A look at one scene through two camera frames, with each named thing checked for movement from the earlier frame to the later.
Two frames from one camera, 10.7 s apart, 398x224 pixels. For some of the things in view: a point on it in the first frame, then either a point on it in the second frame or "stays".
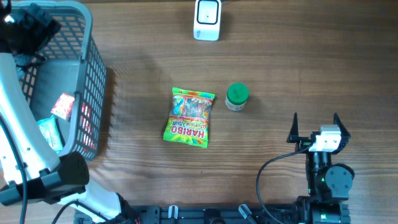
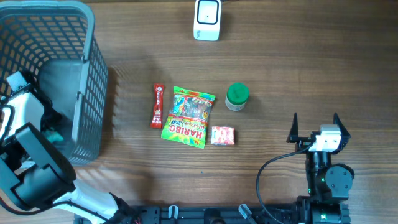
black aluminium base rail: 225,214 stays
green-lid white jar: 237,95 stays
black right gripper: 303,142 stays
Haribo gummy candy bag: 189,117 stays
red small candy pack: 63,107 -> 222,135
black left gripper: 44,32 -> 57,118
